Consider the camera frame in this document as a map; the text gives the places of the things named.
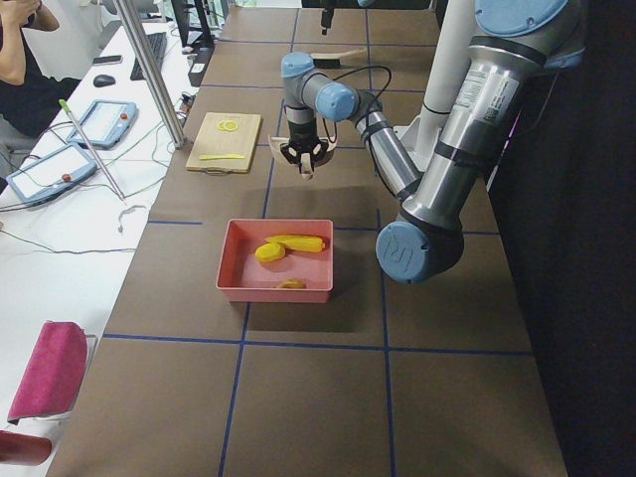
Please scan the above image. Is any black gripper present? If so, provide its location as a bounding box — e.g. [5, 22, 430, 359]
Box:
[278, 8, 332, 164]

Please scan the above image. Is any beige hand brush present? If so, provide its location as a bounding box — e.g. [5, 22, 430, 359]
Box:
[310, 48, 368, 70]

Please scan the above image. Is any yellow toy corn cob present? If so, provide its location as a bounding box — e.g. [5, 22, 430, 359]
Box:
[265, 235, 327, 252]

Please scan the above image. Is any yellow toy potato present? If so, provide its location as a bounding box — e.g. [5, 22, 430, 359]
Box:
[254, 242, 286, 263]

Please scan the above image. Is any tan toy ginger root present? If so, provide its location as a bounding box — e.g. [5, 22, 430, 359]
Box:
[275, 278, 307, 289]

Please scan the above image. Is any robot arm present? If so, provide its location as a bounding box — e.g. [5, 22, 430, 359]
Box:
[270, 1, 587, 283]

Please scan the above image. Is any pink plastic bin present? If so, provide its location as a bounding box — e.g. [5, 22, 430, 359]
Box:
[216, 219, 334, 303]

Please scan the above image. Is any upper toy lemon slice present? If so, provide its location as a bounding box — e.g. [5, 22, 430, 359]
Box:
[217, 119, 239, 132]

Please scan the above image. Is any wooden cutting board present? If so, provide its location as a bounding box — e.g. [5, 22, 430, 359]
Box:
[186, 112, 262, 174]

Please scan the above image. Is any black keyboard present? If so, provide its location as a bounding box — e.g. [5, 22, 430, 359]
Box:
[129, 32, 167, 80]

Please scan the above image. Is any yellow toy knife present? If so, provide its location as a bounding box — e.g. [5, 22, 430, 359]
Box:
[198, 153, 245, 161]

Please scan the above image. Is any black smartphone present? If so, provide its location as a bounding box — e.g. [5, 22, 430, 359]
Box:
[92, 55, 123, 67]

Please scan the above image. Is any black computer mouse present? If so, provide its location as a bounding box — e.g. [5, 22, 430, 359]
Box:
[92, 75, 116, 87]

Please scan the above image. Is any far blue teach pendant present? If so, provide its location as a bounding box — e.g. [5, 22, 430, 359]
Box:
[79, 99, 138, 150]

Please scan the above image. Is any blue teach pendant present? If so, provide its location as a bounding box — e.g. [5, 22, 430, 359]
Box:
[7, 143, 97, 204]
[79, 99, 138, 150]

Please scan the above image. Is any silver rod green tip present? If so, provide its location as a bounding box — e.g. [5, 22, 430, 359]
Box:
[58, 99, 125, 201]

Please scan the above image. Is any seated person in black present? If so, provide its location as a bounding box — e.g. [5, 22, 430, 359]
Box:
[0, 0, 83, 150]

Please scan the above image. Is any near blue teach pendant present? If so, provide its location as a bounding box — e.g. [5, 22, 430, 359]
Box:
[7, 143, 97, 204]

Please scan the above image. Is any magenta chair back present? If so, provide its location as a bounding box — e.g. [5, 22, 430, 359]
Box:
[7, 321, 89, 424]

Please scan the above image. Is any red chair seat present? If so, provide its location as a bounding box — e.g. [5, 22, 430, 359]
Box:
[0, 430, 53, 466]

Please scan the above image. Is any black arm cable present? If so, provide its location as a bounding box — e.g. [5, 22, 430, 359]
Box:
[317, 64, 394, 145]

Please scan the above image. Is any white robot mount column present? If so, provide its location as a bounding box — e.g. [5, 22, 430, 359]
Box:
[395, 0, 477, 172]

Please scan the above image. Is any aluminium frame post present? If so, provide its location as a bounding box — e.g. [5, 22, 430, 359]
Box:
[113, 0, 185, 149]

